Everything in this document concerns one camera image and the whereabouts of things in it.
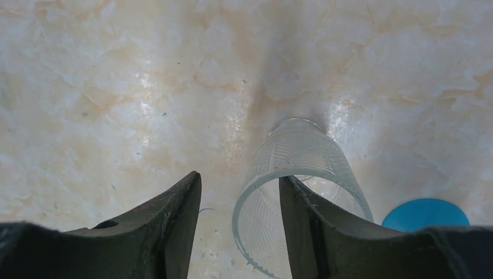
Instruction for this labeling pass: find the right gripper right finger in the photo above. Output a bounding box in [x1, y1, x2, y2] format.
[279, 176, 492, 278]

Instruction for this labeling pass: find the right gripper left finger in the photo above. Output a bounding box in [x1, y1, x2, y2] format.
[1, 171, 202, 278]

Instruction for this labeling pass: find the blue wine glass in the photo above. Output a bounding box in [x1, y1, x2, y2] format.
[382, 198, 470, 232]

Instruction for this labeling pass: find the clear wine glass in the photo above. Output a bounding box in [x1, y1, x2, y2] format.
[232, 118, 373, 278]

